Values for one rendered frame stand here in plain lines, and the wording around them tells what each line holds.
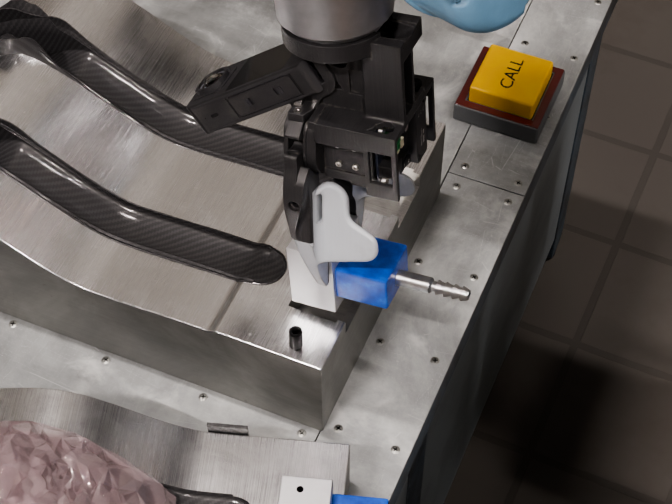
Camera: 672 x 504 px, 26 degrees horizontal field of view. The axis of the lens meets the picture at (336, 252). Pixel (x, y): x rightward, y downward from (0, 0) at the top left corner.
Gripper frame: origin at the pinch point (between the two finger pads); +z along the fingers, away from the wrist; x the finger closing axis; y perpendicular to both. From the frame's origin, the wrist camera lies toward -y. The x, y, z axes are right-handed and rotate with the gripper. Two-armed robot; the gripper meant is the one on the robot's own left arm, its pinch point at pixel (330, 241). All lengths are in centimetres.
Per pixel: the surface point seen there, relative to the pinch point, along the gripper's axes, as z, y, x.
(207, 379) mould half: 12.6, -9.2, -5.5
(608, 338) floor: 86, 4, 78
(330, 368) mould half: 8.6, 1.3, -4.5
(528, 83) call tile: 7.1, 4.9, 31.9
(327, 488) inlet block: 9.1, 5.3, -14.5
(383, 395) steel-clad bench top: 15.2, 3.4, -0.3
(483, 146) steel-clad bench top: 11.2, 2.3, 27.0
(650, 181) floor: 81, 1, 109
